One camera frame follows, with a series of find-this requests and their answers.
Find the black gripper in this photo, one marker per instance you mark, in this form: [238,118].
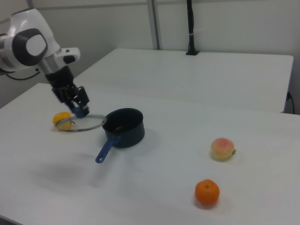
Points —
[61,80]

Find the glass lid with blue knob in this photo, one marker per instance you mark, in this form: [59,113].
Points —
[77,113]

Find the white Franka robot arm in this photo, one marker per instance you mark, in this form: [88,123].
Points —
[23,23]

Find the yellow bell pepper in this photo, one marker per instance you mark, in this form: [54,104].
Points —
[59,117]

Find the dark blue saucepan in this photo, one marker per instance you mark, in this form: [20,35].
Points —
[131,136]

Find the white side table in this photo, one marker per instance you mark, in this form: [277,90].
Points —
[187,77]

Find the pink yellow peach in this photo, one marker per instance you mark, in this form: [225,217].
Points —
[222,149]

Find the orange mandarin fruit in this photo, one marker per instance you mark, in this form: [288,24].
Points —
[207,192]

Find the aluminium frame post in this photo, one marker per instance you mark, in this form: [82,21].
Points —
[154,23]

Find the black camera pole with clamp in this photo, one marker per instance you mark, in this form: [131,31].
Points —
[191,23]

